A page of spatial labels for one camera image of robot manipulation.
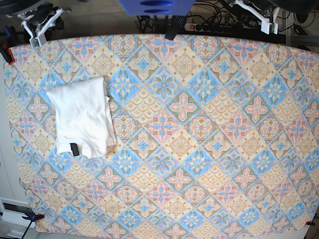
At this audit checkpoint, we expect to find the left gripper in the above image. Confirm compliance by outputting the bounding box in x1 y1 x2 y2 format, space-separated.
234 0 280 34

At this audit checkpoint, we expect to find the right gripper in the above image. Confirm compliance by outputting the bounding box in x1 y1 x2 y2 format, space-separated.
20 7 71 47

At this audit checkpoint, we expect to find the white printed T-shirt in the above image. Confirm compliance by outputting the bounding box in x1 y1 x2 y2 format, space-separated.
46 77 117 158

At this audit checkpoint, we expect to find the blue clamp upper left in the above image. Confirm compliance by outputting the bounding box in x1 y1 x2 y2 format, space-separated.
0 25 15 65

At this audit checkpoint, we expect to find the blue clamp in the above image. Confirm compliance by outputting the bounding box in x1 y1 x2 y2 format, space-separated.
0 25 15 65
22 213 45 222

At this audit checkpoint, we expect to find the black power strip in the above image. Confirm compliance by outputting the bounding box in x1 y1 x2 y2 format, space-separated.
184 23 234 33

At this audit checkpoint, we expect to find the patterned tile tablecloth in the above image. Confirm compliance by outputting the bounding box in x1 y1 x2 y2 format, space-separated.
4 34 319 239

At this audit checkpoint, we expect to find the blue clamp lower left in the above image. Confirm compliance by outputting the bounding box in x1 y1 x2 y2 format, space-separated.
22 213 45 222

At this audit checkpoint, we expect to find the orange clamp lower right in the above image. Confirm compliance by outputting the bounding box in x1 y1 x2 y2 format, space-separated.
305 221 314 226

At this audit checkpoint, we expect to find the white cabinet lower left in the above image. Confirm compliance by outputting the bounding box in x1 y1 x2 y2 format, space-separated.
0 197 36 239

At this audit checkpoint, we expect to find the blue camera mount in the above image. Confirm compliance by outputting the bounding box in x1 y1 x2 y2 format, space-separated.
118 0 195 16

